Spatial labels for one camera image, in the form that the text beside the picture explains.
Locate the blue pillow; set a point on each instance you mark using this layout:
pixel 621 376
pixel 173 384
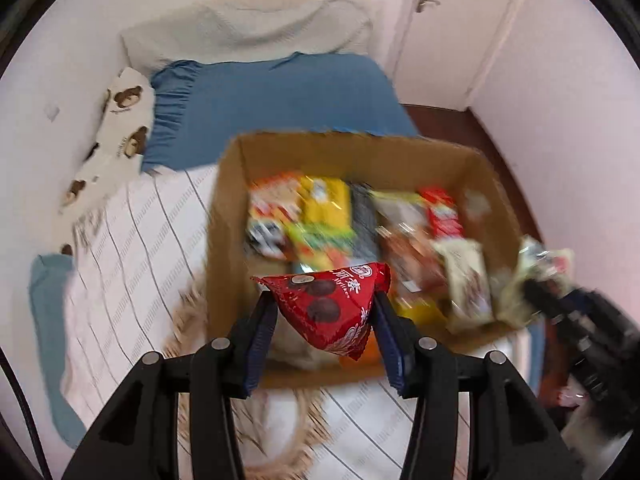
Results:
pixel 275 100

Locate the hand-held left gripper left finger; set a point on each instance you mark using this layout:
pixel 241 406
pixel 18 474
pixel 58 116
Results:
pixel 260 340

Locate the white printed quilted blanket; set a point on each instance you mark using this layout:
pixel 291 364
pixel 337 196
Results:
pixel 125 260

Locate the light blue cloth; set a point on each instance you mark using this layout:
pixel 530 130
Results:
pixel 47 310

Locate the beige pillow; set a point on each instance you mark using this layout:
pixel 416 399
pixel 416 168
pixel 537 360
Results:
pixel 240 30

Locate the pile of assorted snacks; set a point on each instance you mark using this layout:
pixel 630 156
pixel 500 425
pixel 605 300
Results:
pixel 350 220

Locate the brown cardboard box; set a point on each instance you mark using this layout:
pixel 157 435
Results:
pixel 230 240

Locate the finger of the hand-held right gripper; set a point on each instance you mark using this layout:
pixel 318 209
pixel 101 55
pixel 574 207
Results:
pixel 542 292

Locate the red triangular snack packet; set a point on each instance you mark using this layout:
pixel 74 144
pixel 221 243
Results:
pixel 325 305

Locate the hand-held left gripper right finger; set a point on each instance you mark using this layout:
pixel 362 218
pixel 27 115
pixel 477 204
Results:
pixel 395 340

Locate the white door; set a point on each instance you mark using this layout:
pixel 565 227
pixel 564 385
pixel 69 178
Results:
pixel 450 50

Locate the bear print pillow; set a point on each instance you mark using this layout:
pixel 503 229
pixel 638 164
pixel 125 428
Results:
pixel 120 135

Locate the pale printed snack packet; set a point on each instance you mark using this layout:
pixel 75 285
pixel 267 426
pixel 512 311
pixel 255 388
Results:
pixel 537 260

